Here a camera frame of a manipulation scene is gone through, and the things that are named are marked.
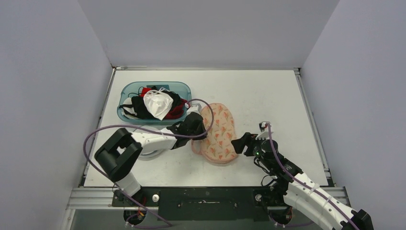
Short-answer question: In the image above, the peach floral padded bra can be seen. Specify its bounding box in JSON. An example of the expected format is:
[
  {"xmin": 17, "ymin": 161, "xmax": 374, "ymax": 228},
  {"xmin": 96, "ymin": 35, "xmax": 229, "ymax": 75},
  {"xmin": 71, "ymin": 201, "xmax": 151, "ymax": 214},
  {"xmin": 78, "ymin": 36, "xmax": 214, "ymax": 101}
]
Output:
[{"xmin": 191, "ymin": 103, "xmax": 237, "ymax": 164}]

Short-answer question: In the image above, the white satin bra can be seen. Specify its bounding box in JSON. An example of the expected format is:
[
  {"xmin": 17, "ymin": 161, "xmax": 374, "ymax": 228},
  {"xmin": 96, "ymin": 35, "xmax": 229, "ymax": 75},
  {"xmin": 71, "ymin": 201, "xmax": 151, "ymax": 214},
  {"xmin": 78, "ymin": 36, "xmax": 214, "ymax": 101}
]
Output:
[{"xmin": 143, "ymin": 88, "xmax": 173, "ymax": 121}]

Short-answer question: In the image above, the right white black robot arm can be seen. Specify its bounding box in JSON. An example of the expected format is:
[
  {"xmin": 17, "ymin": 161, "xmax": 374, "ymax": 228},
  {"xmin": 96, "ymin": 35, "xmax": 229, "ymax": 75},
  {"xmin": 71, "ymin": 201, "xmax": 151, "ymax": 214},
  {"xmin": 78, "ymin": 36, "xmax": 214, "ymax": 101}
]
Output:
[{"xmin": 231, "ymin": 133, "xmax": 374, "ymax": 230}]

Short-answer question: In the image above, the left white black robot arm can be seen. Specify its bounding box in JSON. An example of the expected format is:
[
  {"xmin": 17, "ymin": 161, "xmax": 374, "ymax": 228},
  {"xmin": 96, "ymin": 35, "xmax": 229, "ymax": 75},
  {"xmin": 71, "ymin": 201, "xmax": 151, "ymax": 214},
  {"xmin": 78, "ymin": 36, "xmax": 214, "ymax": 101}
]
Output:
[{"xmin": 94, "ymin": 112, "xmax": 206, "ymax": 207}]

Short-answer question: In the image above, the dark red lace bra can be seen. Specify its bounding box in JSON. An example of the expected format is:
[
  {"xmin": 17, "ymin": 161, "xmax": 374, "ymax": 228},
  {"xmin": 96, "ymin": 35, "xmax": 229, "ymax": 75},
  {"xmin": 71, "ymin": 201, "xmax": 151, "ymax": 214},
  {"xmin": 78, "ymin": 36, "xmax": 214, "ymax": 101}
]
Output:
[{"xmin": 164, "ymin": 98, "xmax": 187, "ymax": 120}]

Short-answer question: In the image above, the white black bra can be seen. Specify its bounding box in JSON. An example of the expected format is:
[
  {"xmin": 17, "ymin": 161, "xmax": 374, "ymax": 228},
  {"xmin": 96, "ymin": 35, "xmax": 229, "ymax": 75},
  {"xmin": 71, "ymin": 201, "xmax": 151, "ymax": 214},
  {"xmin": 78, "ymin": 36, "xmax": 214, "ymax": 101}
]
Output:
[{"xmin": 119, "ymin": 97, "xmax": 137, "ymax": 120}]

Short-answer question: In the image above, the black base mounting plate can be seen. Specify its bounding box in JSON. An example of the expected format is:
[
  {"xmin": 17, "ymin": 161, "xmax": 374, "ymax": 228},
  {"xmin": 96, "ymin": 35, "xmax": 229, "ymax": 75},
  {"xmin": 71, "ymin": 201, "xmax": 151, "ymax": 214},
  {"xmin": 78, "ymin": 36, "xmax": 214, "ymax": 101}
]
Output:
[{"xmin": 112, "ymin": 187, "xmax": 292, "ymax": 224}]

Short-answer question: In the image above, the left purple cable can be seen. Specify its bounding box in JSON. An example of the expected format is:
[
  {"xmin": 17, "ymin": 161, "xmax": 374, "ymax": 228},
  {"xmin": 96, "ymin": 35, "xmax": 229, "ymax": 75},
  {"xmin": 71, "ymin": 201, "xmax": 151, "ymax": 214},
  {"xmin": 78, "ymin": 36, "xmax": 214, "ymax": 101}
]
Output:
[{"xmin": 82, "ymin": 98, "xmax": 215, "ymax": 228}]

